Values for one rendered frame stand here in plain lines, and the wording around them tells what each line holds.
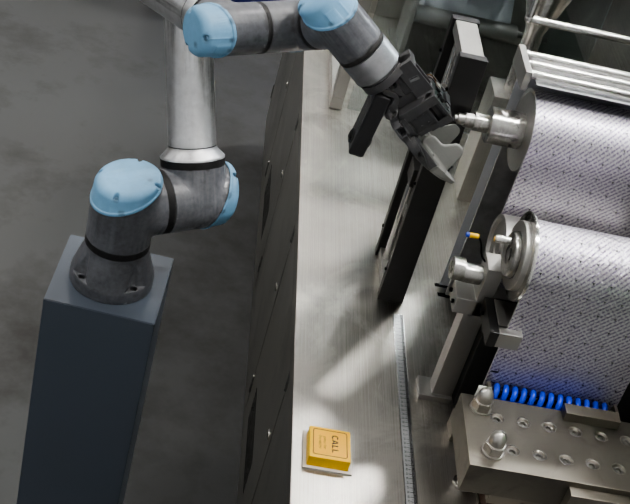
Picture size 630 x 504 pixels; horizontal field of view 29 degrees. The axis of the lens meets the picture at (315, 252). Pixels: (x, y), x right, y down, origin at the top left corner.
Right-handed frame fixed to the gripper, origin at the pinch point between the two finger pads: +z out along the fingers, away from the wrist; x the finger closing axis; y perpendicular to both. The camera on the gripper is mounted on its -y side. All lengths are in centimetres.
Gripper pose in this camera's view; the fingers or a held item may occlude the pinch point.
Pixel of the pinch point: (443, 171)
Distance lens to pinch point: 191.2
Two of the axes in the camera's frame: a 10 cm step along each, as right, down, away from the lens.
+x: 0.1, -6.0, 8.0
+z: 6.0, 6.4, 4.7
